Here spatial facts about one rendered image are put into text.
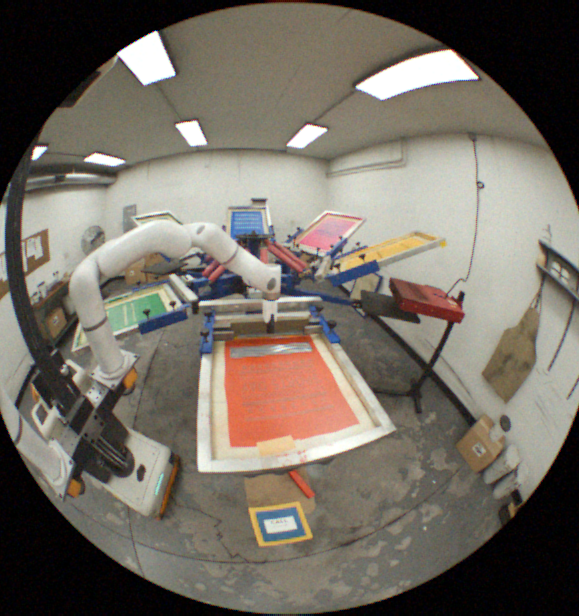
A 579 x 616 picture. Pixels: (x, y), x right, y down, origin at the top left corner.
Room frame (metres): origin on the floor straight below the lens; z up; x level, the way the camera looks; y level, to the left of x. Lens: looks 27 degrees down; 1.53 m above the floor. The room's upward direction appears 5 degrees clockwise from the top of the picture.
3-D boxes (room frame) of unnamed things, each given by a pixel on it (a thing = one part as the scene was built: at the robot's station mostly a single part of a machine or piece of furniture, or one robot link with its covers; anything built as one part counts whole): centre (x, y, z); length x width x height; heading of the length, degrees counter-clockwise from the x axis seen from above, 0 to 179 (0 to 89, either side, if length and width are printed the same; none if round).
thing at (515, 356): (0.60, -2.01, 1.06); 0.53 x 0.07 x 1.05; 16
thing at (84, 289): (0.28, 0.52, 1.37); 0.13 x 0.10 x 0.16; 49
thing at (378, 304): (1.42, -0.33, 0.91); 1.34 x 0.40 x 0.08; 76
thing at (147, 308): (0.92, 0.94, 1.05); 1.08 x 0.61 x 0.23; 136
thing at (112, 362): (0.27, 0.53, 1.21); 0.16 x 0.13 x 0.15; 89
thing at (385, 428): (0.57, 0.02, 0.97); 0.79 x 0.58 x 0.04; 16
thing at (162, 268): (1.74, 0.97, 0.91); 1.34 x 0.40 x 0.08; 76
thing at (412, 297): (1.25, -1.06, 1.06); 0.61 x 0.46 x 0.12; 76
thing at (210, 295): (1.13, 0.75, 0.90); 1.24 x 0.06 x 0.06; 136
